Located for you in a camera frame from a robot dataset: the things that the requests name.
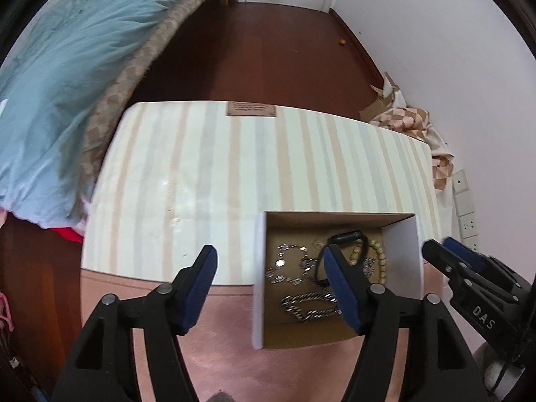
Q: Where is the wooden bead bracelet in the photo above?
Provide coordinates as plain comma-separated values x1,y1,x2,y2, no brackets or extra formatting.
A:
349,239,388,289

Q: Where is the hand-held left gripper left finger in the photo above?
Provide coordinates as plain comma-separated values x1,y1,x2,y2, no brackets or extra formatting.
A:
50,244,219,402

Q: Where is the blue duvet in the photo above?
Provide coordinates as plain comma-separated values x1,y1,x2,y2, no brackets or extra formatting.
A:
0,0,210,227

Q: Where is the white cardboard box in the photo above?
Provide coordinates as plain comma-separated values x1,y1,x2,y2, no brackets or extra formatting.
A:
252,210,424,350

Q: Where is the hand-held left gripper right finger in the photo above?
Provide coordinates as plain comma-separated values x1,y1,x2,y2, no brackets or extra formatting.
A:
319,244,486,402

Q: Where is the beige checkered cloth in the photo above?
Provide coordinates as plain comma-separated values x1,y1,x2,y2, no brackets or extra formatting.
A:
368,107,455,193

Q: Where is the red bed sheet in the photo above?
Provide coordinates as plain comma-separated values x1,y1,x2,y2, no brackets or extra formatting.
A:
50,224,86,244

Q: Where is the pink plastic object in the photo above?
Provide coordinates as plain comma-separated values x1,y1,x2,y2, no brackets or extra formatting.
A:
0,291,15,331

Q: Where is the thin silver link bracelet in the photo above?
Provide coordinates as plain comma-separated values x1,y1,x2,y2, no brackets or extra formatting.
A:
265,242,319,286

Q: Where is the thick silver chain bracelet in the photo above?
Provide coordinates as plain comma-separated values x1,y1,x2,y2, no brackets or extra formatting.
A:
280,291,342,324

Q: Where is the beige patterned mattress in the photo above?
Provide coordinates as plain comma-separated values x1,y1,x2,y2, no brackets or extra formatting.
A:
77,0,233,202

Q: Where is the white wall socket row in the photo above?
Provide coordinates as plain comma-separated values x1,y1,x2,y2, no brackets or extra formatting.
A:
452,169,481,252

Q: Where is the black fitness band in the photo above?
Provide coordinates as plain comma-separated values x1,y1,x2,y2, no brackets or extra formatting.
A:
308,229,369,287

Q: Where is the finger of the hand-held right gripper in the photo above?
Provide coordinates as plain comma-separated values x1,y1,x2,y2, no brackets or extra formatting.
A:
421,240,474,289
443,237,495,269

